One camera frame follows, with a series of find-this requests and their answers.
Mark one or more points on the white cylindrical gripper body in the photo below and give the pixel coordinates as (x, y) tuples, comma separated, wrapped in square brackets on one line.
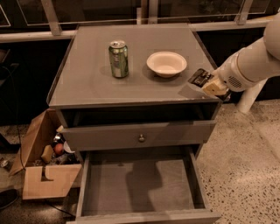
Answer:
[(230, 73)]

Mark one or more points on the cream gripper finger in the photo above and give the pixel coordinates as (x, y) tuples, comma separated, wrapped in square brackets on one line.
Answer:
[(216, 87)]

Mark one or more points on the orange round fruit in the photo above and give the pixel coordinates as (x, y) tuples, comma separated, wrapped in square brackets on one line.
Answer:
[(58, 149)]

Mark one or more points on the white diagonal support pole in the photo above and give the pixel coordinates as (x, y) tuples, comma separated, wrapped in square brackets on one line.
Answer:
[(249, 96)]

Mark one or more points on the grey open middle drawer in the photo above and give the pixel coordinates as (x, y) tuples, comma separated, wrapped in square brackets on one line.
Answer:
[(158, 185)]

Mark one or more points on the round metal drawer knob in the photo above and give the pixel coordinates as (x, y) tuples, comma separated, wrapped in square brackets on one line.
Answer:
[(141, 138)]

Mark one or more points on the grey drawer cabinet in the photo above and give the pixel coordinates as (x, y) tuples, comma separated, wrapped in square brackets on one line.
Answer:
[(86, 94)]

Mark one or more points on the yellow sponge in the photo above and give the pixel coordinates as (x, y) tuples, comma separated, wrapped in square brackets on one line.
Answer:
[(47, 154)]

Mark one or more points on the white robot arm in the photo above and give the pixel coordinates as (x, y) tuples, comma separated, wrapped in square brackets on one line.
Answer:
[(250, 65)]

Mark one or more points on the grey top drawer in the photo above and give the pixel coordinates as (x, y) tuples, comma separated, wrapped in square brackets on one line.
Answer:
[(125, 136)]

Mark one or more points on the green soda can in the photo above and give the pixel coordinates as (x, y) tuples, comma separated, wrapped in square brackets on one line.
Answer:
[(118, 58)]

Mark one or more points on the metal railing frame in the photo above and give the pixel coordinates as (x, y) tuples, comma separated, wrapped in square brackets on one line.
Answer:
[(23, 19)]

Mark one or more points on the black rxbar chocolate wrapper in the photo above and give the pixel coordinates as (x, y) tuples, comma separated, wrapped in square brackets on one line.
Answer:
[(200, 78)]

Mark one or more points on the brown cardboard box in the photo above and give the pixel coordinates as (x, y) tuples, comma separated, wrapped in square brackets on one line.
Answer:
[(42, 180)]

